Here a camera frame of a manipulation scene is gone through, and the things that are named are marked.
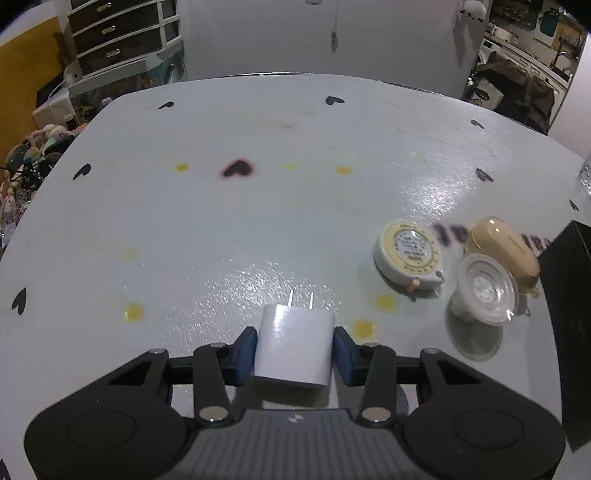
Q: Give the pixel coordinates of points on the white dark drawer cabinet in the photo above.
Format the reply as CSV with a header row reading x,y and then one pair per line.
x,y
120,41

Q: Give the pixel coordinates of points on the white charger plug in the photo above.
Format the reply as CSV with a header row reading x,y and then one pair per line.
x,y
293,346

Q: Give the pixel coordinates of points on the floral painted cabinet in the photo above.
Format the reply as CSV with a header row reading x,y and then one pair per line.
x,y
134,83

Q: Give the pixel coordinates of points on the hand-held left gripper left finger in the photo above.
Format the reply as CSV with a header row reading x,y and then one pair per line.
x,y
246,359

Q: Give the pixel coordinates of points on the black chair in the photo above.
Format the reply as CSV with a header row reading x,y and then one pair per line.
x,y
521,115

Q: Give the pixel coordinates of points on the yellow wooden panel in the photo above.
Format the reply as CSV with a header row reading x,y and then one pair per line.
x,y
27,69

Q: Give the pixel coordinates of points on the black cardboard box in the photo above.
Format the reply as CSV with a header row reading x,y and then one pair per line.
x,y
570,323

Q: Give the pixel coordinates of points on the white cartoon tote bag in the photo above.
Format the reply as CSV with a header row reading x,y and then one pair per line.
x,y
487,92

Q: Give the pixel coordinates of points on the white plush sheep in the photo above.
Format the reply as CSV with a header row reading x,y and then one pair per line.
x,y
474,8

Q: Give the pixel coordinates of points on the brown jacket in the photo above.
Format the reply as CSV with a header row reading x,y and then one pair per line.
x,y
517,83

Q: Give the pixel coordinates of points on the clear plastic water bottle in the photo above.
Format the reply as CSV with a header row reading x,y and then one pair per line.
x,y
586,177

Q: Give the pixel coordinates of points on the round white tape measure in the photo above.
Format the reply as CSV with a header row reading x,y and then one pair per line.
x,y
408,249

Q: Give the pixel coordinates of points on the beige earbud case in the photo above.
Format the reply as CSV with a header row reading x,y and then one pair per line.
x,y
489,233

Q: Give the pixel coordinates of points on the pile of plush toys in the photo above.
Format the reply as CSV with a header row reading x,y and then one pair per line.
x,y
27,157

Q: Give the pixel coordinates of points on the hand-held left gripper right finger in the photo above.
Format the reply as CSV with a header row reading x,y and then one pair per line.
x,y
344,361

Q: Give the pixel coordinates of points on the small clear plastic cup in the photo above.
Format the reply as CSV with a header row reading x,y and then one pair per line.
x,y
485,290

